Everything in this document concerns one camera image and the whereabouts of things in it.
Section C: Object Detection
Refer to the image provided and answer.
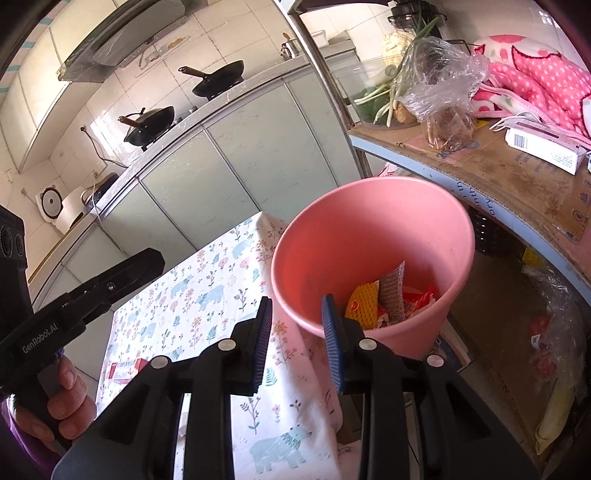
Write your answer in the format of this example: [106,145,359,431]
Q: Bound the small red white box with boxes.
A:
[108,357,148,384]

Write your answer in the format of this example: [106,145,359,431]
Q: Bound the range hood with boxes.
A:
[58,0,188,84]

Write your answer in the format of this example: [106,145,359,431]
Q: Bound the pink polka dot cloth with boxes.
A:
[471,34,591,144]

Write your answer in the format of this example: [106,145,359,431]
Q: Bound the person's left hand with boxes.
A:
[16,355,98,446]

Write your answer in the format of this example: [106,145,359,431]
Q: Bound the metal kettle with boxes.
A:
[281,32,301,61]

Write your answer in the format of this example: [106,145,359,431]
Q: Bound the black wok with lid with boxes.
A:
[117,106,176,146]

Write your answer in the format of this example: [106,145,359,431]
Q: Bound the black crate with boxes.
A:
[468,210,502,254]

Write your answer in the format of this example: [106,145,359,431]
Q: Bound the black wok with wooden handle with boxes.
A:
[179,60,245,99]

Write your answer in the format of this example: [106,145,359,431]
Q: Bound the green cucumber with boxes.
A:
[358,95,393,123]

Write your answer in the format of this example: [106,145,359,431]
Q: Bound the clear plastic container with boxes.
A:
[332,58,398,123]

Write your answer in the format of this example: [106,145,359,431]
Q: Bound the grey kitchen counter cabinet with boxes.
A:
[28,41,365,315]

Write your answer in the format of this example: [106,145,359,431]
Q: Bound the white cardboard box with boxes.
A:
[505,122,585,176]

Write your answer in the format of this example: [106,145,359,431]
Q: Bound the black power cable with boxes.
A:
[82,126,131,169]

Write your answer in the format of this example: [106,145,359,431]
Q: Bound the clear bag of groceries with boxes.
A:
[522,263,587,455]

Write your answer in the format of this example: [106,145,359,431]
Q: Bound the clear bag of brown roots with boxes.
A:
[425,106,476,151]

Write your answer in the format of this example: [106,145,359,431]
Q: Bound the black blender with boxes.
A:
[388,0,448,35]

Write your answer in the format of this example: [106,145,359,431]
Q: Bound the gas stove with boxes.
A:
[139,76,245,153]

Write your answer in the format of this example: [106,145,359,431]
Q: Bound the large clear plastic bag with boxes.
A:
[397,37,490,123]

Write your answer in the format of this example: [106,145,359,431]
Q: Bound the wall cabinet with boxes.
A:
[0,14,93,174]

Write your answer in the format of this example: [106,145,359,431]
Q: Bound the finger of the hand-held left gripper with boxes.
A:
[67,248,166,302]
[69,266,165,327]

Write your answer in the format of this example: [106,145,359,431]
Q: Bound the red wrapper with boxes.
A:
[376,284,439,328]

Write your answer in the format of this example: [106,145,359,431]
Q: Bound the pink plastic bucket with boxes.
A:
[270,176,476,361]

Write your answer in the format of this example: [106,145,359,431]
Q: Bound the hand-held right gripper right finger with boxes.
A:
[321,294,539,480]

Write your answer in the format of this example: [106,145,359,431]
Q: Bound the green onions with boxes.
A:
[353,16,439,127]

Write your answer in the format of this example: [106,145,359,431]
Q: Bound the yellow mesh sponge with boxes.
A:
[344,279,382,329]

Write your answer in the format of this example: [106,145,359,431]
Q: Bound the floral tablecloth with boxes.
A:
[99,211,345,480]

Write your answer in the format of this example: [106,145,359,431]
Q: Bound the metal shelf rack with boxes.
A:
[272,0,591,462]

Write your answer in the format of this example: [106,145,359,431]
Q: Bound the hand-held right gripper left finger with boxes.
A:
[51,295,274,480]

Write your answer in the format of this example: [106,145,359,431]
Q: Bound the white rice cooker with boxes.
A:
[36,185,86,234]

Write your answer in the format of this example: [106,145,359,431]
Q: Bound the cardboard shelf liner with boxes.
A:
[348,115,591,243]

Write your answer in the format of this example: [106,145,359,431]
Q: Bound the dark blue appliance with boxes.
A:
[81,173,118,208]

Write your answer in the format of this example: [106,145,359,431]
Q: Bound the grey scouring pad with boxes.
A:
[379,261,407,326]

